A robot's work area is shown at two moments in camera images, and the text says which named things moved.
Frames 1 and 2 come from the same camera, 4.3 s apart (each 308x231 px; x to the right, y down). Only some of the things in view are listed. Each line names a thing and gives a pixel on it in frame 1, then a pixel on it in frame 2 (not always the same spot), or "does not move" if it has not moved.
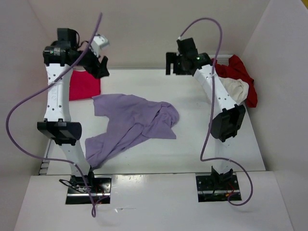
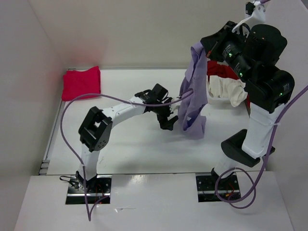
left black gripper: (104, 71) to (166, 124)
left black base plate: (78, 193) does not move
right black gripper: (171, 57) to (211, 44)
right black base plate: (216, 187) does not move
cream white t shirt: (238, 89) does not move
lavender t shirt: (130, 118) to (189, 109)
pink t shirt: (83, 85) does not move
